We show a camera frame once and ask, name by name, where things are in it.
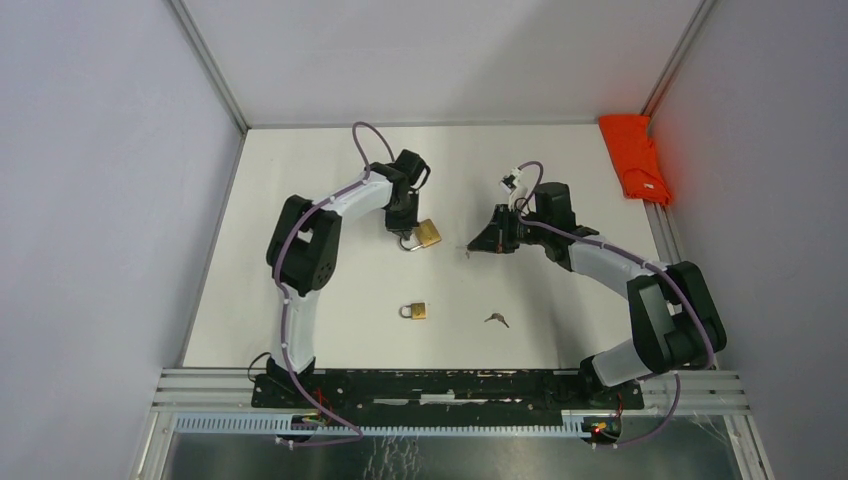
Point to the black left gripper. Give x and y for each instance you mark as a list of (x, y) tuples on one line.
[(403, 227)]

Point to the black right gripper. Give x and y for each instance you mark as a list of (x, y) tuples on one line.
[(495, 238)]

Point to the large brass padlock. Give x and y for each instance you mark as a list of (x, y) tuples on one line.
[(423, 236)]

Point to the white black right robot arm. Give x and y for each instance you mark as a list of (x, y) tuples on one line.
[(674, 322)]

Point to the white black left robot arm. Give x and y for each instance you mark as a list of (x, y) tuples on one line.
[(304, 246)]

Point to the small keys on table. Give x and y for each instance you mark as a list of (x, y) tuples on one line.
[(497, 317)]

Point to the small brass padlock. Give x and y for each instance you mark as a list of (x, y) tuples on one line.
[(413, 311)]

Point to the orange folded cloth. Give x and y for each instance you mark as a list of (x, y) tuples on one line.
[(634, 158)]

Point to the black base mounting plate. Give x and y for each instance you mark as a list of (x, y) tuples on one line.
[(444, 398)]

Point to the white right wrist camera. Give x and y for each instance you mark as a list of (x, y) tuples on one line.
[(513, 184)]

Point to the left aluminium corner post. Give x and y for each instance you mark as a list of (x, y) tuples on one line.
[(208, 64)]

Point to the aluminium front frame rail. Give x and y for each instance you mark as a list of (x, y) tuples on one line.
[(695, 424)]

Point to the aluminium corner frame post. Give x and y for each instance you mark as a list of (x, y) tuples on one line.
[(678, 56)]

